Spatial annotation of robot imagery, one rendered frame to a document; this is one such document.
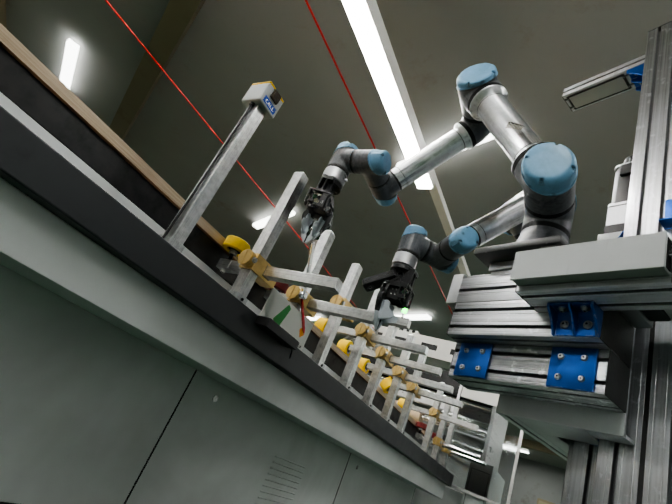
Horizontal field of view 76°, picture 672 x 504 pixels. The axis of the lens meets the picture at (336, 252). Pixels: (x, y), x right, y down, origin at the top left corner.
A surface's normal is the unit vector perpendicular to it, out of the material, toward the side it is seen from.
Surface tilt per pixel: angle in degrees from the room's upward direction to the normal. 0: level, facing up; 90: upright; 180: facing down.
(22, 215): 90
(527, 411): 90
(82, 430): 90
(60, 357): 90
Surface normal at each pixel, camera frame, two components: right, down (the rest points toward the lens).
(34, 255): 0.84, 0.11
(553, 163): -0.35, -0.44
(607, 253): -0.71, -0.54
